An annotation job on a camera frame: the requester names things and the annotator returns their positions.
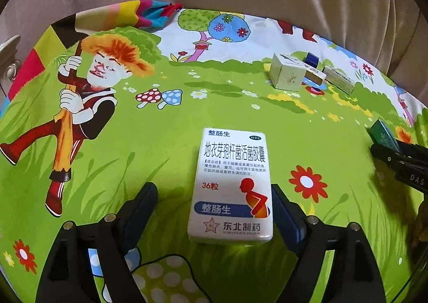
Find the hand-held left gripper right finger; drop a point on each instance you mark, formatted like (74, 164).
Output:
(288, 219)

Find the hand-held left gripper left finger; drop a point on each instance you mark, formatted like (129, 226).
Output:
(132, 238)

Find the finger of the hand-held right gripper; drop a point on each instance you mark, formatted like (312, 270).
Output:
(389, 157)
(416, 151)

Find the green box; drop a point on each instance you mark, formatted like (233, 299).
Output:
(384, 134)

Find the white medicine box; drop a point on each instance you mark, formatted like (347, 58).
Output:
(230, 186)

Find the long white box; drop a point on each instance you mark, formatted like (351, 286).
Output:
(339, 79)

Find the printed cartoon blanket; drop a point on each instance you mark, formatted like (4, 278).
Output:
(160, 142)

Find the white and gold box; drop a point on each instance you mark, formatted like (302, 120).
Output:
(314, 76)

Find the small blue box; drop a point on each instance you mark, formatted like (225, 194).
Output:
(311, 58)

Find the white cube box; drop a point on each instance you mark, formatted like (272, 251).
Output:
(287, 72)

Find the white dressing table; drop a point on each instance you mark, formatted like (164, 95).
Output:
(11, 66)

